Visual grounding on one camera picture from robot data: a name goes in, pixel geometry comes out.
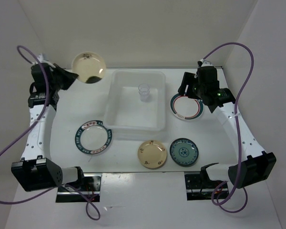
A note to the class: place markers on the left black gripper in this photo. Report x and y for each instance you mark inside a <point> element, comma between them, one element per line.
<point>70,77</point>

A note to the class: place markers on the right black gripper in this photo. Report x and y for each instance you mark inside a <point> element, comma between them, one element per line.
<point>188,79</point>

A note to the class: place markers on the small cream bowl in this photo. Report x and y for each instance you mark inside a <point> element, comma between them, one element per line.
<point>89,66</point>

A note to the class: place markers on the clear plastic cup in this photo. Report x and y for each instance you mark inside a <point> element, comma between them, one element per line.
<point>144,91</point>

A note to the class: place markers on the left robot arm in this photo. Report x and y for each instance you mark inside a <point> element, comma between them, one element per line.
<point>35,170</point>

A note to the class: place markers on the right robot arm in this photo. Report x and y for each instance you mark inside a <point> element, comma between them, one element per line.
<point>254,163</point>

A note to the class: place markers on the clear plastic bin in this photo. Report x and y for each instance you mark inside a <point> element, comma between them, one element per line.
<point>126,112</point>

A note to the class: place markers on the green red striped white plate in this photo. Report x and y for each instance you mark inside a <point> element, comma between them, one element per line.
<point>185,108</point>

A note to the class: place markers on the dark green rimmed white plate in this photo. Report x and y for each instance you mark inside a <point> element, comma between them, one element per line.
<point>93,137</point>

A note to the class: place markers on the blue patterned plate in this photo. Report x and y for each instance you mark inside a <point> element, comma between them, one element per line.
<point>184,152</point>

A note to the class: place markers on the cream patterned plate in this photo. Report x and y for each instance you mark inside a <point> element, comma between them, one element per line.
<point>152,154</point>

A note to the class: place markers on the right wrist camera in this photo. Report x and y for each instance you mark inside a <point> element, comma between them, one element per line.
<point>206,72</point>

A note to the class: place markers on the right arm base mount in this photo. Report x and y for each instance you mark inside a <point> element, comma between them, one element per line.
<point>196,189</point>

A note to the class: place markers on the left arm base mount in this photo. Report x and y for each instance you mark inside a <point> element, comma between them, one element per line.
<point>90,188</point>

